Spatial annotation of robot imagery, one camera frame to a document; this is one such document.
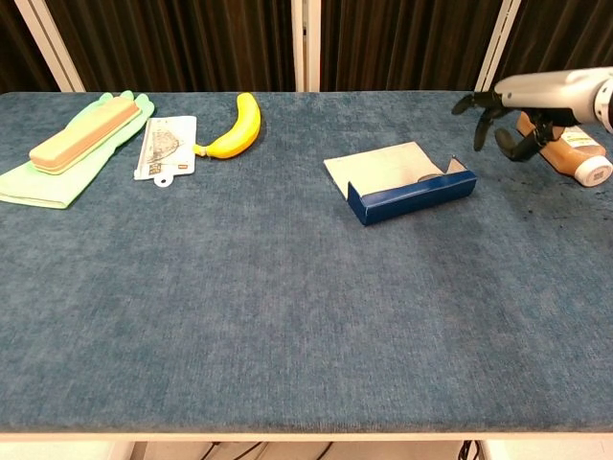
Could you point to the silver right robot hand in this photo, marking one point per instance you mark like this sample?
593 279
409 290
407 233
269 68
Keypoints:
541 96

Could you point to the blue glasses case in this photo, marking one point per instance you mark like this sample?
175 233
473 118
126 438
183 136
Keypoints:
383 167

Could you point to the brown sauce bottle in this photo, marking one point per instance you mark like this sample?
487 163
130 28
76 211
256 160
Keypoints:
570 155

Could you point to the dark pleated curtain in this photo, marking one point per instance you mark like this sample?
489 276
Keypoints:
167 43
407 43
19 57
565 33

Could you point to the yellow banana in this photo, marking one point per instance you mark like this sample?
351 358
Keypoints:
249 124

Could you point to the blue table cloth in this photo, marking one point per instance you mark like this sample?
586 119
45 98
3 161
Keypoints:
287 311

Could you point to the white ruler set package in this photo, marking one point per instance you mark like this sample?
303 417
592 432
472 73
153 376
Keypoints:
167 148

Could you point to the peach pencil case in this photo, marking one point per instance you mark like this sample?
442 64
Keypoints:
81 136

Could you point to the green rubber glove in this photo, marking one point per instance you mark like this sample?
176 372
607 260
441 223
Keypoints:
29 189

